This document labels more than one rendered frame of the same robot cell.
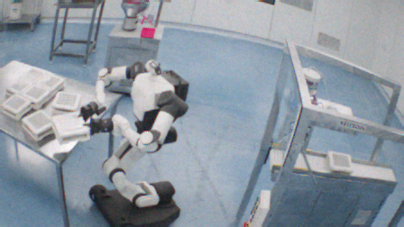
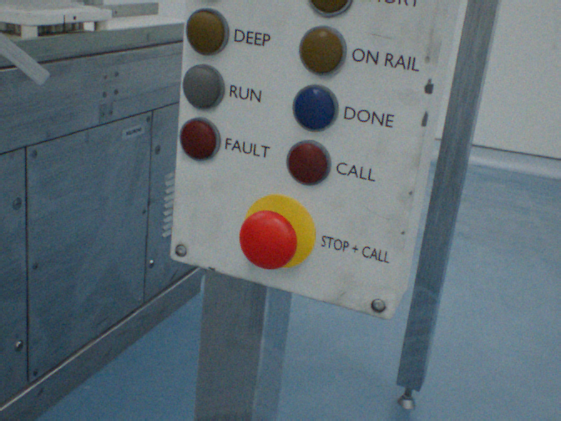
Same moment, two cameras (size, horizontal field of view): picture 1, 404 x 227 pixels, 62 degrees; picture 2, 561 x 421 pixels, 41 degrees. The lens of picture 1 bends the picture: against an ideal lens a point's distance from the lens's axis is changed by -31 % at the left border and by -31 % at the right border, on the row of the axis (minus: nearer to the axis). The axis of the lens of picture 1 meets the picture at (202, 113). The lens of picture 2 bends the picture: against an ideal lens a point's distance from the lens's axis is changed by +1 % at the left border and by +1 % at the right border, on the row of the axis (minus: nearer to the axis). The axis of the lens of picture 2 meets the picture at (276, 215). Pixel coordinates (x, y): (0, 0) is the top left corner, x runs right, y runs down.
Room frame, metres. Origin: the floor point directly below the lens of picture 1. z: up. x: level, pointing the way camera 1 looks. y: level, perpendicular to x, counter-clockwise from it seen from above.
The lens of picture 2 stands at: (1.66, 0.06, 1.04)
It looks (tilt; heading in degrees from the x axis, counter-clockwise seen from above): 20 degrees down; 290
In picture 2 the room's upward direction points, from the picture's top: 6 degrees clockwise
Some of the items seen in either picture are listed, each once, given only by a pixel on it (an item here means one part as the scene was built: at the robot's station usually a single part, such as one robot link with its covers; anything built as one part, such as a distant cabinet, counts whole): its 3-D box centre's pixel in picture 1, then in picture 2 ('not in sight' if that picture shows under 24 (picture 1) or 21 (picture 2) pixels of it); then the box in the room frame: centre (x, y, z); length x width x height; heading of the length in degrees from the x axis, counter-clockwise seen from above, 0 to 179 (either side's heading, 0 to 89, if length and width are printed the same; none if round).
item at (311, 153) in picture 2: not in sight; (307, 163); (1.81, -0.38, 0.91); 0.03 x 0.01 x 0.03; 0
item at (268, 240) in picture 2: not in sight; (275, 234); (1.82, -0.38, 0.86); 0.04 x 0.04 x 0.04; 0
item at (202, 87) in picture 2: not in sight; (202, 87); (1.89, -0.38, 0.95); 0.03 x 0.01 x 0.03; 0
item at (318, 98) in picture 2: not in sight; (314, 109); (1.81, -0.38, 0.95); 0.03 x 0.01 x 0.03; 0
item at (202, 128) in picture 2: not in sight; (198, 139); (1.89, -0.38, 0.91); 0.03 x 0.01 x 0.03; 0
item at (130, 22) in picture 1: (137, 14); not in sight; (4.89, 0.98, 0.95); 0.49 x 0.36 x 0.37; 96
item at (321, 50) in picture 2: not in sight; (321, 50); (1.81, -0.38, 0.98); 0.03 x 0.01 x 0.03; 0
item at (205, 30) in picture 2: not in sight; (205, 32); (1.89, -0.38, 0.98); 0.03 x 0.01 x 0.03; 0
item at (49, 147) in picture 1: (28, 100); not in sight; (2.67, 1.46, 0.81); 1.50 x 1.10 x 0.04; 80
